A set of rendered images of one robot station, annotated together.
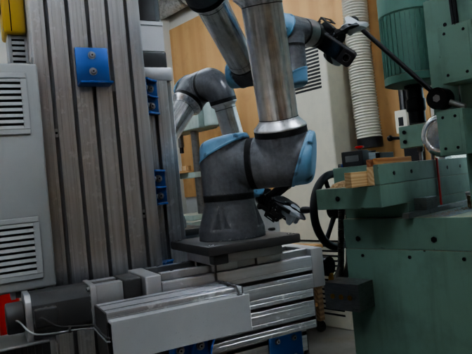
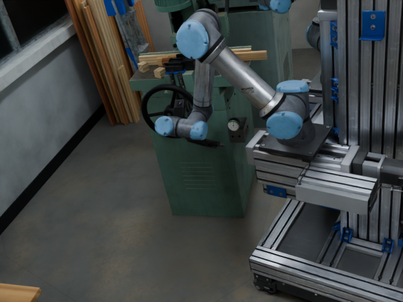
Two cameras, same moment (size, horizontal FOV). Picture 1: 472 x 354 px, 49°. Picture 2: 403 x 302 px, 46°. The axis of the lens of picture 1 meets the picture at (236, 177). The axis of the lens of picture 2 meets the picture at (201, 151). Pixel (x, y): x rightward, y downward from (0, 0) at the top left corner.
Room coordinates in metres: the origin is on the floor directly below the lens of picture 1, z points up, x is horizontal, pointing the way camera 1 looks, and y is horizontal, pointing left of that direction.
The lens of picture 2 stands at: (2.64, 1.50, 1.85)
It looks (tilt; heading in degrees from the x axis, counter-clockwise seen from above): 33 degrees down; 245
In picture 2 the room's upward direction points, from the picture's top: 12 degrees counter-clockwise
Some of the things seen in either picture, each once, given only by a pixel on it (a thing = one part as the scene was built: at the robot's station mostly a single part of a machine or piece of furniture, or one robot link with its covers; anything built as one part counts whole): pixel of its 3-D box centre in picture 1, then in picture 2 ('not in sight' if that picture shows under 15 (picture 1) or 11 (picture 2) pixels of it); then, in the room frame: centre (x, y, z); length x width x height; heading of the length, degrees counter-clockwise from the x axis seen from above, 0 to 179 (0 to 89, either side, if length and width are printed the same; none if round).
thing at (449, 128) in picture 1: (457, 132); (219, 25); (1.39, -0.60, 1.02); 0.09 x 0.07 x 0.12; 134
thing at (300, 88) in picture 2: not in sight; (292, 99); (1.63, 0.25, 0.98); 0.13 x 0.12 x 0.14; 40
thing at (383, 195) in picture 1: (386, 190); (189, 78); (1.68, -0.48, 0.87); 0.61 x 0.30 x 0.06; 134
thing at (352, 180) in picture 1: (402, 174); (210, 58); (1.54, -0.49, 0.92); 0.57 x 0.02 x 0.04; 134
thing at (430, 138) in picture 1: (442, 135); not in sight; (1.46, -0.59, 1.02); 0.12 x 0.03 x 0.12; 44
